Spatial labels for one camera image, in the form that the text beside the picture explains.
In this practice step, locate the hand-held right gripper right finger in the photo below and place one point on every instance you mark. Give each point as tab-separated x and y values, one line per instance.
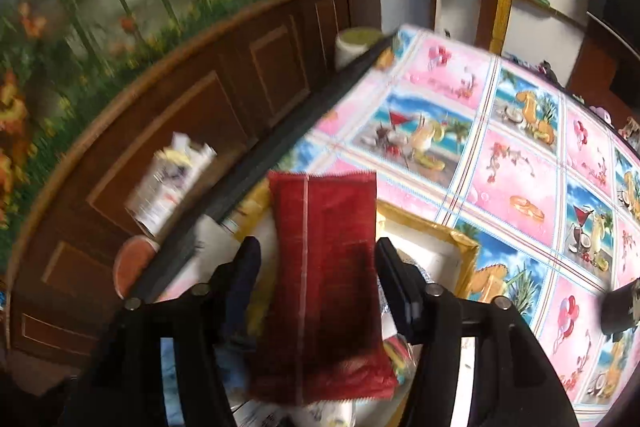
397	292

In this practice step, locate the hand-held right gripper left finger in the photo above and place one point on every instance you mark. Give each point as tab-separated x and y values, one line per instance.
242	292

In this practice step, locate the gold cardboard box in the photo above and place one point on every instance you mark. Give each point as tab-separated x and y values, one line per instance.
465	267

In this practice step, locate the blue fuzzy cloth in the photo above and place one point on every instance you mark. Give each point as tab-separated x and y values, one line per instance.
235	364

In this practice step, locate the red packet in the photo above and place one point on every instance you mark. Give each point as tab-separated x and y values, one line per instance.
325	282

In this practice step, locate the multicoloured packet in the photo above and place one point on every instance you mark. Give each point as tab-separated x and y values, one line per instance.
396	353

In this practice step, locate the orange round lid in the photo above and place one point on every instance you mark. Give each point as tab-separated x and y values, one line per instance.
134	267

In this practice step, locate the white printed bag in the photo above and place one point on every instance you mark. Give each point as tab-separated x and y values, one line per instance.
160	197

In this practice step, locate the brown wooden panelled cabinet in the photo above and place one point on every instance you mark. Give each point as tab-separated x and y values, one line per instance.
200	82

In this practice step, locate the black cylindrical motor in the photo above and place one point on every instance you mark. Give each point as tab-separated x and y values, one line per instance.
622	309

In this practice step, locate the white round container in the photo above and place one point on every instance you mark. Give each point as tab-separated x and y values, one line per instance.
350	53

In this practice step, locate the brown television cabinet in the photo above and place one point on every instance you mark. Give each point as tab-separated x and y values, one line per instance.
595	67

